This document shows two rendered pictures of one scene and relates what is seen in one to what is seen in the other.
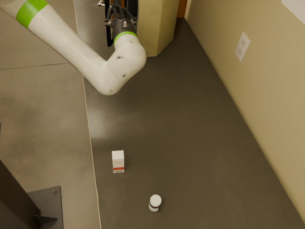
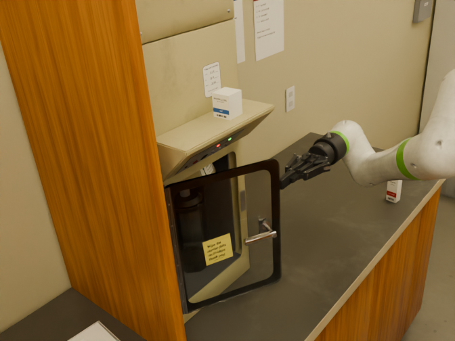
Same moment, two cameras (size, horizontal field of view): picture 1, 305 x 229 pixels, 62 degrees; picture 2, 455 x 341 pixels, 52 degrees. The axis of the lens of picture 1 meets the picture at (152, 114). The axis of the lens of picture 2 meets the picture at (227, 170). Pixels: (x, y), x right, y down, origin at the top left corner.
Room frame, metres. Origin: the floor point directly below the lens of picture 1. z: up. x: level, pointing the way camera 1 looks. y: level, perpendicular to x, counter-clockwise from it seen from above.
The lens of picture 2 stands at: (1.71, 1.14, 1.91)
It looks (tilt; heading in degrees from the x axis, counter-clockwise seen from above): 28 degrees down; 242
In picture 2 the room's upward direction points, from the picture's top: 4 degrees counter-clockwise
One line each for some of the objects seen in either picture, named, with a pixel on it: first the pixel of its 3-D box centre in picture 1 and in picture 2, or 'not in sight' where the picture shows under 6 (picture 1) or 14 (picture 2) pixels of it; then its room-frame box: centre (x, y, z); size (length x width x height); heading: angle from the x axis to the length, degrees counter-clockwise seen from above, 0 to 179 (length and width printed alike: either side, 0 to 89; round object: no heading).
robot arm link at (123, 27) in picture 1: (125, 36); (328, 148); (0.81, 0.14, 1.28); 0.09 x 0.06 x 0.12; 109
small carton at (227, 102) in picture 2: not in sight; (227, 103); (1.20, 0.22, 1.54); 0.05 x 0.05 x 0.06; 21
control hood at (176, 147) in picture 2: not in sight; (217, 141); (1.24, 0.23, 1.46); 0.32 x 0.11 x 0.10; 20
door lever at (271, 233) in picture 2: (105, 2); (258, 234); (1.18, 0.30, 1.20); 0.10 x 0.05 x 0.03; 172
